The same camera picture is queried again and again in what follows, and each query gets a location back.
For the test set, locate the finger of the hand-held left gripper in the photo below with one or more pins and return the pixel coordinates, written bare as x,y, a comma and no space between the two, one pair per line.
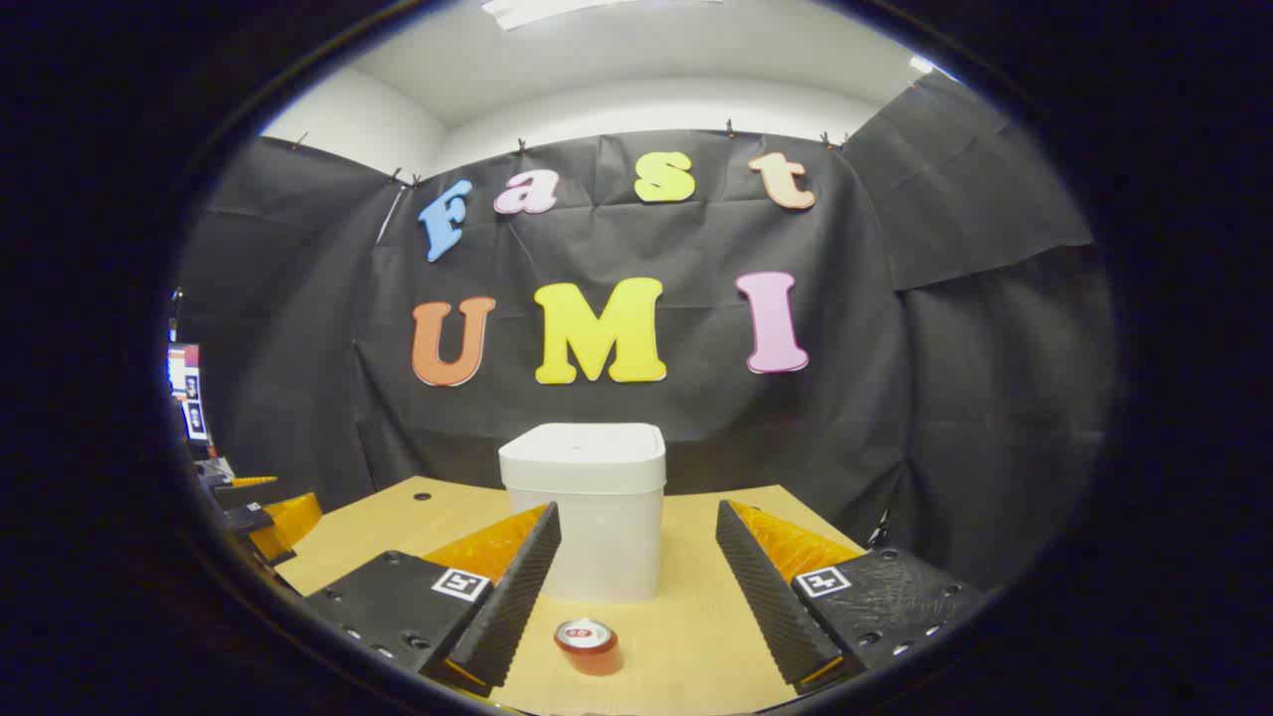
249,489
288,527

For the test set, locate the ceiling light panel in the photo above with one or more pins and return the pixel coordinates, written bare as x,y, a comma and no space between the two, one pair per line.
922,65
537,10

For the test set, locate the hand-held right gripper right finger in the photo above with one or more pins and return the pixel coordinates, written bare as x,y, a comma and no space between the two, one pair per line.
766,597

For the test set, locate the red pop can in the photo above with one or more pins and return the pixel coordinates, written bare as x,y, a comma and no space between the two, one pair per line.
589,648

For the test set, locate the computer monitor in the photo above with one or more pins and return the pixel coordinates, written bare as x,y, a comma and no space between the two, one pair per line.
189,398

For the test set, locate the white desktop garbage bin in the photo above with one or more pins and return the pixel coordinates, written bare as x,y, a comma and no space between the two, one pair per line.
597,537

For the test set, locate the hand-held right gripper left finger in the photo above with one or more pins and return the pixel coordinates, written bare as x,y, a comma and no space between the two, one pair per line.
517,597

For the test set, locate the black backdrop cloth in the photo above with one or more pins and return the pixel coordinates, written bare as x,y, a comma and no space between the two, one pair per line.
796,447

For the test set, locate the wooden desktop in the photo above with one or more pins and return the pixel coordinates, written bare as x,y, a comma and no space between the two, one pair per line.
696,617

